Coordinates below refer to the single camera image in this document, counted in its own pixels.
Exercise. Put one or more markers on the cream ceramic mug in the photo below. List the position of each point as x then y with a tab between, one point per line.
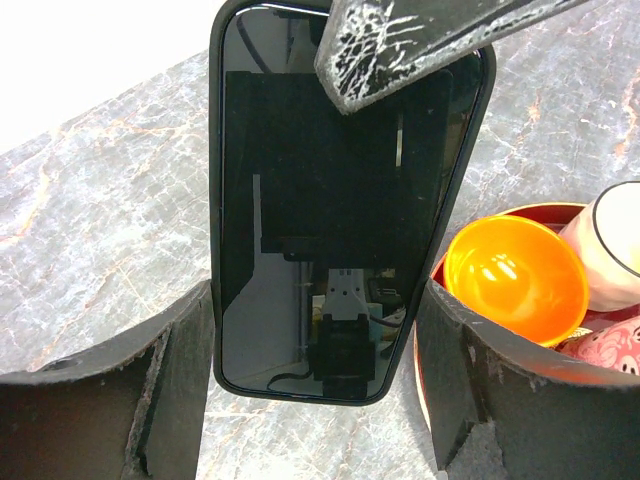
605	236

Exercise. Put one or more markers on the pink patterned mug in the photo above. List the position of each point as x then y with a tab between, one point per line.
615	347

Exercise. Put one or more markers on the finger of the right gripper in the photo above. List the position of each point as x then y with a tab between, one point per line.
371	49

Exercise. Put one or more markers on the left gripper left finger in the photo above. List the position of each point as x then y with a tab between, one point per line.
131	407

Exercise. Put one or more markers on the black smartphone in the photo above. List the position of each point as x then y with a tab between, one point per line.
324	225

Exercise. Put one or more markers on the orange bowl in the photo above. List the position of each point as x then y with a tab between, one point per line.
519	274

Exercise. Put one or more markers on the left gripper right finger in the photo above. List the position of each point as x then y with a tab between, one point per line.
551	416

